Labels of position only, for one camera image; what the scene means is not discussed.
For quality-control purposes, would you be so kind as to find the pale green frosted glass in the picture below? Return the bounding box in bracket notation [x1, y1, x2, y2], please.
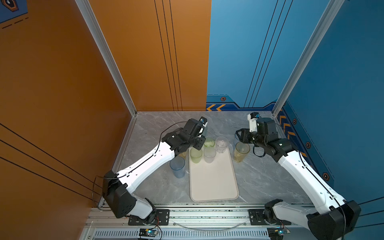
[190, 148, 203, 164]

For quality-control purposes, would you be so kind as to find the amber glass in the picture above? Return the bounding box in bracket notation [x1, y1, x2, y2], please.
[234, 142, 250, 163]
[179, 152, 187, 159]

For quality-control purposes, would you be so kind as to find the clear ribbed glass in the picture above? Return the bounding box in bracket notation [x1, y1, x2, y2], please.
[215, 137, 229, 154]

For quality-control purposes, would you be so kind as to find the bright green glass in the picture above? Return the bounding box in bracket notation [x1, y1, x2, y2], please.
[204, 138, 216, 148]

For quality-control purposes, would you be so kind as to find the blue grey glass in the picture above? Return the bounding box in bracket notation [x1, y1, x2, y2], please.
[233, 133, 240, 148]
[170, 156, 186, 179]

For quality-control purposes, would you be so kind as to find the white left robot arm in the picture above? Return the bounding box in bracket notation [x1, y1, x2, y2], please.
[102, 117, 208, 222]

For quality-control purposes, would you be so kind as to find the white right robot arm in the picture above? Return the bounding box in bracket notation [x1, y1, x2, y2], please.
[236, 112, 361, 240]

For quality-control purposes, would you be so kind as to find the cream plastic tray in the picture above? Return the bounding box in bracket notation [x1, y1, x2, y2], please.
[189, 148, 239, 202]

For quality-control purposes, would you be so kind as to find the left green circuit board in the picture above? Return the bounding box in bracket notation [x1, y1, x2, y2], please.
[138, 228, 160, 240]

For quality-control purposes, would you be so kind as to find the green circuit board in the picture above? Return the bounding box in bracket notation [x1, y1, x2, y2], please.
[267, 228, 291, 240]
[138, 228, 160, 240]

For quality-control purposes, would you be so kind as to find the right green circuit board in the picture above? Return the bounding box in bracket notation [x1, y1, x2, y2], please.
[267, 228, 291, 240]

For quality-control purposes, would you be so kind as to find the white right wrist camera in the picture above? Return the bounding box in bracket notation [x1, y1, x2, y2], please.
[247, 112, 261, 133]

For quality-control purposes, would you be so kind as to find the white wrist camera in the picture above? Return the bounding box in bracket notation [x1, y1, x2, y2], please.
[247, 112, 261, 133]
[199, 117, 208, 136]

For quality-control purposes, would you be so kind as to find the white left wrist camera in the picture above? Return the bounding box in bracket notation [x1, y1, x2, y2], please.
[199, 117, 208, 136]

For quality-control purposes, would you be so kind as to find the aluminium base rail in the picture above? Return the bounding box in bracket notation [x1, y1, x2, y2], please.
[80, 204, 315, 240]

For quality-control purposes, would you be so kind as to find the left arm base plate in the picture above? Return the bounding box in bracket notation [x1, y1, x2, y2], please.
[128, 209, 170, 226]

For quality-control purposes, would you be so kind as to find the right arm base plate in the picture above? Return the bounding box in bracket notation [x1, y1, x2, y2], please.
[248, 209, 292, 226]

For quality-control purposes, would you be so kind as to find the aluminium corner post left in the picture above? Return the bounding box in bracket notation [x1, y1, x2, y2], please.
[75, 0, 137, 117]

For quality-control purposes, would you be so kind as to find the aluminium corner post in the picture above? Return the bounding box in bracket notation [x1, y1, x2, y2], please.
[272, 0, 345, 117]
[75, 0, 137, 117]

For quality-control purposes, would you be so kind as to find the aluminium corner post right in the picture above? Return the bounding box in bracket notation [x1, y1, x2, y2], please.
[272, 0, 345, 117]

